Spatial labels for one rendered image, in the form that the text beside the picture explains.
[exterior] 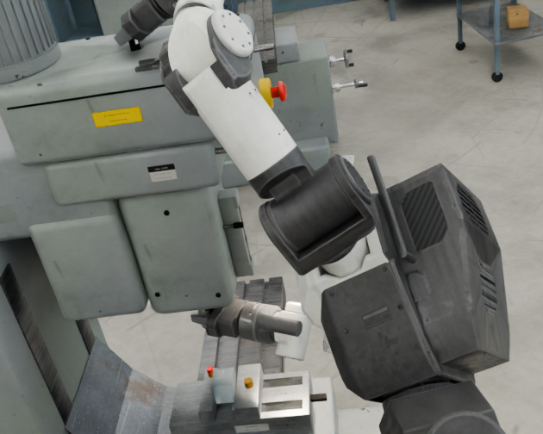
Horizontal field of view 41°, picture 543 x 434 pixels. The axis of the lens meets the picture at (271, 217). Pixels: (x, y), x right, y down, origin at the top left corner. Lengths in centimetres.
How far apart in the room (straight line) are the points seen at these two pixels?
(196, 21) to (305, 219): 32
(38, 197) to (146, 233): 22
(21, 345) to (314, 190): 85
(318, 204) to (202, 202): 46
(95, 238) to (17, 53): 39
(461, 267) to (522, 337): 234
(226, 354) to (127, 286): 62
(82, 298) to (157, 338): 210
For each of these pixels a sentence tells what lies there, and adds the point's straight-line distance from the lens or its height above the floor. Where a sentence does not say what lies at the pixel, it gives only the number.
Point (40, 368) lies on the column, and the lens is 176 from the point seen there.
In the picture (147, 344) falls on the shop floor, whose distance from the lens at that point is 370.
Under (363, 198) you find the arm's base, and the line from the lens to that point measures 105.
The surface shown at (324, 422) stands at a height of 83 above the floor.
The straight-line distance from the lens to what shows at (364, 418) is 216.
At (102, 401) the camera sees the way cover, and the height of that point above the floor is 100.
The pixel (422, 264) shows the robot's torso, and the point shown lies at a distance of 113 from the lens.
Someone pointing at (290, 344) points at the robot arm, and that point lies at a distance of 161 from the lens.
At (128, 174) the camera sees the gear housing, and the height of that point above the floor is 169.
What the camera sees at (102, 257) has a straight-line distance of 155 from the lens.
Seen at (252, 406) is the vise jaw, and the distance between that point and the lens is 181.
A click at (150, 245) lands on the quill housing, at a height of 151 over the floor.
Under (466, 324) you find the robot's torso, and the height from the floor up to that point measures 158.
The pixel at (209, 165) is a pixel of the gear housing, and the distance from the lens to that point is 139.
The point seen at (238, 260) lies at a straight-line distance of 163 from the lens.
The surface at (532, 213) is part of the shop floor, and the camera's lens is 422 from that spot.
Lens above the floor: 231
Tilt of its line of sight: 32 degrees down
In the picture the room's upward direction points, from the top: 11 degrees counter-clockwise
